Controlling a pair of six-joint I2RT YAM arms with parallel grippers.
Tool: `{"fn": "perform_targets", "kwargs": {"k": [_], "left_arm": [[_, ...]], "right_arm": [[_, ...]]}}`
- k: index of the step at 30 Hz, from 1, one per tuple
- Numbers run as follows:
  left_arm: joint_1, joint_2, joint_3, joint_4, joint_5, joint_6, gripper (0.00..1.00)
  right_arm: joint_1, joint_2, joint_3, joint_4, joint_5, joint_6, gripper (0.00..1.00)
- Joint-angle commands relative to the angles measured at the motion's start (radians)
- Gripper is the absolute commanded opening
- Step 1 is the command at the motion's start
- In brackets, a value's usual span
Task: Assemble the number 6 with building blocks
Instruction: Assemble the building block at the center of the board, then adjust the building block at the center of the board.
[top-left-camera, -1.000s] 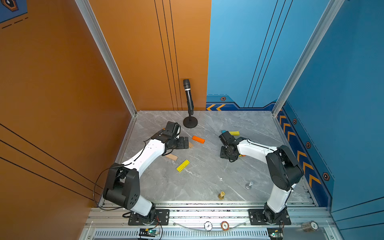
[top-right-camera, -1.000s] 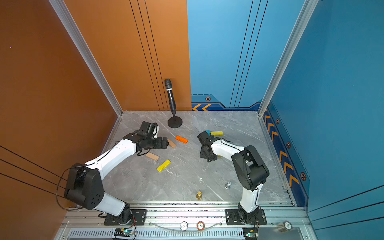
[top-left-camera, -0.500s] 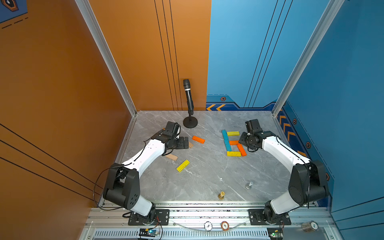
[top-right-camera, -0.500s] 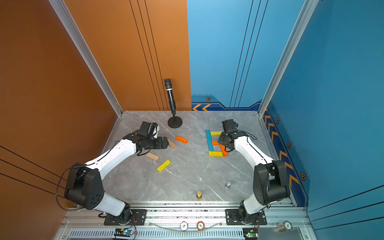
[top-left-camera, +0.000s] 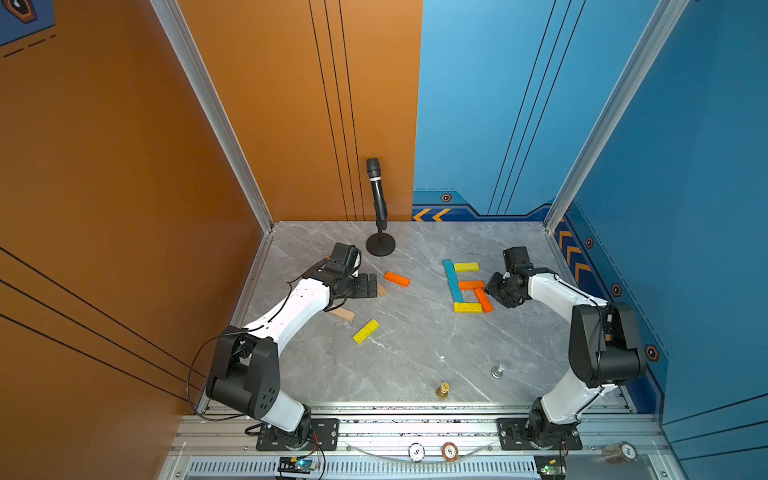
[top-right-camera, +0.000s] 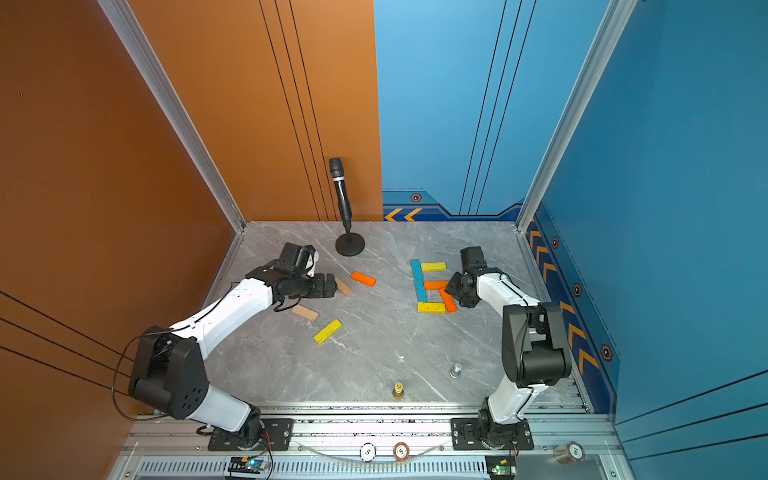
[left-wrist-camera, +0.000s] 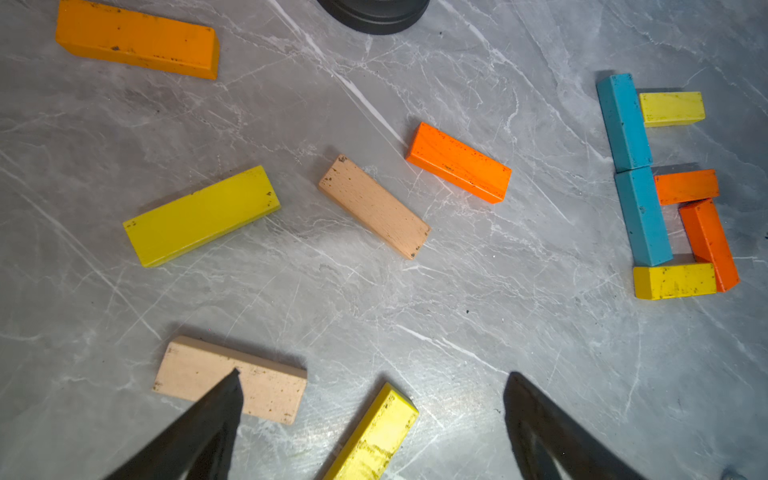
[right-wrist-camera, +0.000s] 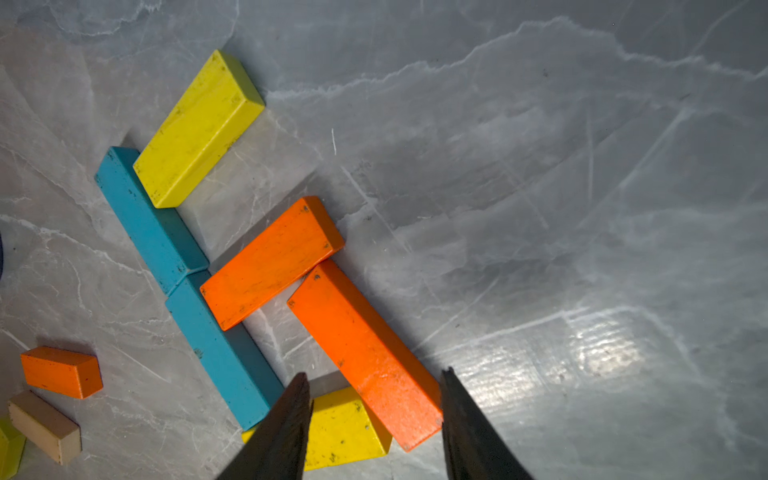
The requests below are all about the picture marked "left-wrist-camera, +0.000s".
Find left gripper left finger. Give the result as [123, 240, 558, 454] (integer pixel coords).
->
[108, 369, 244, 479]

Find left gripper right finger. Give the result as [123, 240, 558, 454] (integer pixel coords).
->
[503, 371, 643, 479]

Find yellow block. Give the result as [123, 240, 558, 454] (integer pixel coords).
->
[123, 166, 281, 268]
[639, 92, 706, 128]
[633, 263, 717, 300]

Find teal block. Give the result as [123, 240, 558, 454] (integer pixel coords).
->
[615, 167, 673, 267]
[596, 74, 652, 173]

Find orange block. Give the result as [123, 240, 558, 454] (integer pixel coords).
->
[679, 199, 740, 292]
[406, 122, 512, 204]
[55, 1, 220, 80]
[654, 169, 720, 205]

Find tan block lower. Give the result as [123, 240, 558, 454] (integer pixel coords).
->
[153, 336, 307, 425]

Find tan block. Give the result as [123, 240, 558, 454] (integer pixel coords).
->
[153, 336, 307, 425]
[318, 155, 431, 260]

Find yellow block diagonal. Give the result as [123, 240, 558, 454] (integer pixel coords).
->
[324, 383, 419, 480]

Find tan block upper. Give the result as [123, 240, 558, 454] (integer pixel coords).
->
[318, 155, 431, 260]

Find black microphone on stand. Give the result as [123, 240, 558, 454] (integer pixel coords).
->
[318, 0, 430, 35]

